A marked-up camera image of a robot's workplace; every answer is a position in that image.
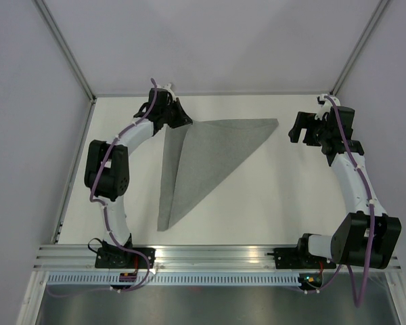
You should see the grey cloth napkin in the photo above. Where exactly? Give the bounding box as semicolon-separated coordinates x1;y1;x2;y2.
157;118;279;232

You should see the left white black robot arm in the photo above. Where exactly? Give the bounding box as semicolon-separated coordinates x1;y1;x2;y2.
84;83;192;268

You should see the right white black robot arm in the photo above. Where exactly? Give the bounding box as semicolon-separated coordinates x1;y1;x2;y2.
288;106;402;269

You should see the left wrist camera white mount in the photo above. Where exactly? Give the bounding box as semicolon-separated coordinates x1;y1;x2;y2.
157;83;175;97

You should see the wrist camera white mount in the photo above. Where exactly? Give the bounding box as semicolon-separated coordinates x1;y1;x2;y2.
157;83;175;97
315;93;340;121

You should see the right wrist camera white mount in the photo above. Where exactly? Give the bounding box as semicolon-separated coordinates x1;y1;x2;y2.
315;93;340;121

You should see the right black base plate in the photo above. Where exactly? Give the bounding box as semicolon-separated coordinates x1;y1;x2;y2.
267;247;336;270

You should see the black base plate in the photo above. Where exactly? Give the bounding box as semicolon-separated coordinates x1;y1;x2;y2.
267;247;336;270
95;246;156;269

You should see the aluminium mounting rail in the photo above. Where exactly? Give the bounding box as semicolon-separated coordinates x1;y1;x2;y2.
33;243;402;272

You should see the right aluminium frame post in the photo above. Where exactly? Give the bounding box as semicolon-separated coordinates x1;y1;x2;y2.
330;0;392;96

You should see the aluminium frame post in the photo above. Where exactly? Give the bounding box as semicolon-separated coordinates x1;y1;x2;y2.
330;0;392;96
32;0;96;102

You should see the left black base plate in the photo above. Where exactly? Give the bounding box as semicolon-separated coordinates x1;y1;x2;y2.
95;246;156;269

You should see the white slotted cable duct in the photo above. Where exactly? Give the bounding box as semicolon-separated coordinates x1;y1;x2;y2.
47;272;300;286

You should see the left aluminium frame post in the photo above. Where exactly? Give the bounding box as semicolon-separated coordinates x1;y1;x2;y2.
32;0;96;102

